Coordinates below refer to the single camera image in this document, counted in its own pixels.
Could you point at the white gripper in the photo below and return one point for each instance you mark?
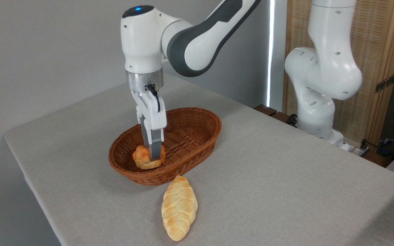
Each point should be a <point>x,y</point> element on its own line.
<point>154,114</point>

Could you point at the grey tablecloth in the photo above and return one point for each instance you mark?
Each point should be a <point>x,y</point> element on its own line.
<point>268,177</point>

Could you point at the wooden rattan folding screen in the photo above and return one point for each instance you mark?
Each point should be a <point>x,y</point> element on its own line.
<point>375,41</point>

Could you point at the long braided bread loaf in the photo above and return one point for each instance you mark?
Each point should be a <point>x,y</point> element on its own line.
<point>179,208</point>

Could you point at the dark brown wooden block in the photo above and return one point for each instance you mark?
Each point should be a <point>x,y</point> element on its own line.
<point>265,109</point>
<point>281,117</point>

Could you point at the round orange bread roll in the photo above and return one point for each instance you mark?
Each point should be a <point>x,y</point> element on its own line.
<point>141,159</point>

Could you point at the white power strip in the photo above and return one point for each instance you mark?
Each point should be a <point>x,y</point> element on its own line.
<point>354,149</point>

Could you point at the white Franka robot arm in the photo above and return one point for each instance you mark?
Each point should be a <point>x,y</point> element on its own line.
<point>197,44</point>

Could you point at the brown wicker basket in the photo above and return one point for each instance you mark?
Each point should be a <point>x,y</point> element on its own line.
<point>190,136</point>

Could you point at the metal screen hinge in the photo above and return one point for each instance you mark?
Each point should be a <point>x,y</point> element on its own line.
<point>385,83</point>

